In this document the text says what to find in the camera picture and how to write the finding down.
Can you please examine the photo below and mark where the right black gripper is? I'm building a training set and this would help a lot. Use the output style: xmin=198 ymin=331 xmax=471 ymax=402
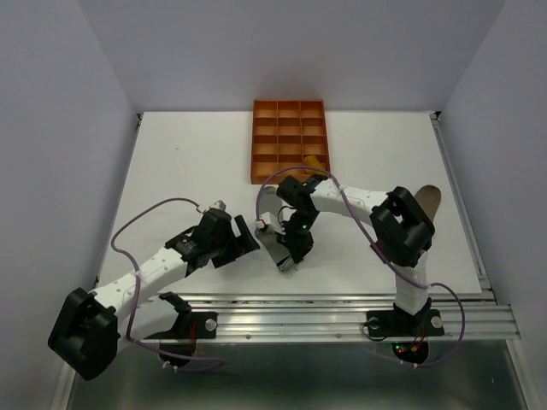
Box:
xmin=274 ymin=208 xmax=318 ymax=263

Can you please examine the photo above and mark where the grey striped sock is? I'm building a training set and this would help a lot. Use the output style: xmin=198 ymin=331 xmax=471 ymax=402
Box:
xmin=255 ymin=185 xmax=295 ymax=272

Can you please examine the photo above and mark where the mustard yellow sock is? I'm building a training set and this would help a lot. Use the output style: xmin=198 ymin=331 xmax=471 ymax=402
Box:
xmin=303 ymin=155 xmax=326 ymax=174

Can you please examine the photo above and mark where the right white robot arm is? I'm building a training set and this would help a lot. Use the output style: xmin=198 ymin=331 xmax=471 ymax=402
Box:
xmin=274 ymin=174 xmax=435 ymax=333

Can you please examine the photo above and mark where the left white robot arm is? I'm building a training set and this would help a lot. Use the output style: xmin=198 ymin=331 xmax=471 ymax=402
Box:
xmin=48 ymin=208 xmax=260 ymax=380

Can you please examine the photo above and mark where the orange compartment tray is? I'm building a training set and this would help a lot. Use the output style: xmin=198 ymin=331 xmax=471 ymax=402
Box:
xmin=250 ymin=99 xmax=331 ymax=185

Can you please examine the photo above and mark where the taupe maroon-cuffed sock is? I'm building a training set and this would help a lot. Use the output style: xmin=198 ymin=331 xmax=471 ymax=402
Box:
xmin=371 ymin=184 xmax=443 ymax=227

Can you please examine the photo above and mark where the aluminium rail frame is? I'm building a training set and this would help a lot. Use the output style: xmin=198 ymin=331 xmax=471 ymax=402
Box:
xmin=55 ymin=112 xmax=530 ymax=409

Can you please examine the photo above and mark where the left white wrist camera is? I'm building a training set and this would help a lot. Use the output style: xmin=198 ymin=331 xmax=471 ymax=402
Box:
xmin=208 ymin=200 xmax=226 ymax=212

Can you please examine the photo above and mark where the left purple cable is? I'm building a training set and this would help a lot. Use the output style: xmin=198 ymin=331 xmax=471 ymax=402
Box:
xmin=110 ymin=196 xmax=226 ymax=372

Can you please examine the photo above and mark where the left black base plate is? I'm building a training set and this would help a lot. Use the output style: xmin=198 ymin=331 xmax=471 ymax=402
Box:
xmin=137 ymin=311 xmax=218 ymax=340

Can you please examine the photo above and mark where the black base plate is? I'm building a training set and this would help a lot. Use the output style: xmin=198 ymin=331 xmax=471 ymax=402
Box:
xmin=137 ymin=311 xmax=218 ymax=340
xmin=364 ymin=308 xmax=444 ymax=339

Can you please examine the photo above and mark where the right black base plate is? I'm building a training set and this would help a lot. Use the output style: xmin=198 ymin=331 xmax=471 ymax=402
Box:
xmin=364 ymin=308 xmax=444 ymax=339

